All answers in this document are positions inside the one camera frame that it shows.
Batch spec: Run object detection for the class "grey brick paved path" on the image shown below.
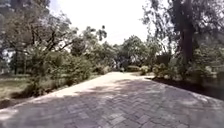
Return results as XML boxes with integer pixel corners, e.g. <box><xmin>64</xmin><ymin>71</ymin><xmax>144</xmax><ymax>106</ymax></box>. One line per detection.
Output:
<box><xmin>0</xmin><ymin>71</ymin><xmax>224</xmax><ymax>128</ymax></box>

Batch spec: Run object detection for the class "row of trees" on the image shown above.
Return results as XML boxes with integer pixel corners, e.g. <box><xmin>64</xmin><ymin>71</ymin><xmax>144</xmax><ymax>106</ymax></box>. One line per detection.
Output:
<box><xmin>116</xmin><ymin>0</ymin><xmax>224</xmax><ymax>84</ymax></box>
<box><xmin>0</xmin><ymin>0</ymin><xmax>118</xmax><ymax>98</ymax></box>

